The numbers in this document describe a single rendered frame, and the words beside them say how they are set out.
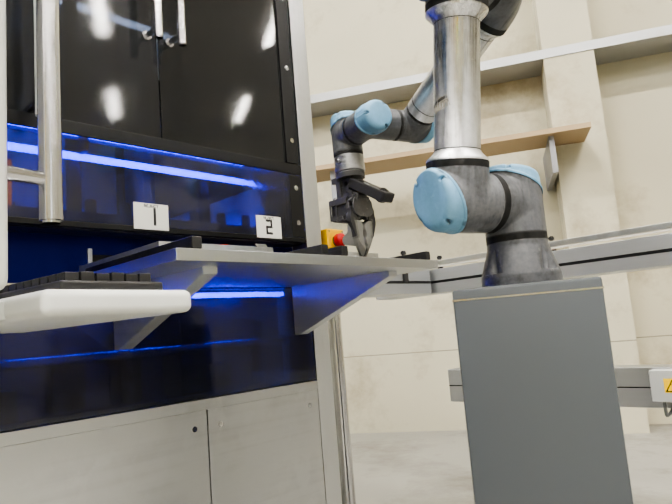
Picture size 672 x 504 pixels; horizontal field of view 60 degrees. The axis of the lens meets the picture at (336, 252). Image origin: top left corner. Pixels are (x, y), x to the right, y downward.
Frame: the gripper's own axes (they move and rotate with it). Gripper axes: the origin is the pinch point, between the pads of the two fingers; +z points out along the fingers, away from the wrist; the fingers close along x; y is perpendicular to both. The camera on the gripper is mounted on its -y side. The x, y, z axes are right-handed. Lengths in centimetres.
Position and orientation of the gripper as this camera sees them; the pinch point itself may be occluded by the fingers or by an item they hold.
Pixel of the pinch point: (365, 251)
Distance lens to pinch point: 140.3
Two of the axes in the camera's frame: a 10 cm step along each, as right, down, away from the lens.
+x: -7.0, -0.3, -7.2
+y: -7.1, 1.7, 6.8
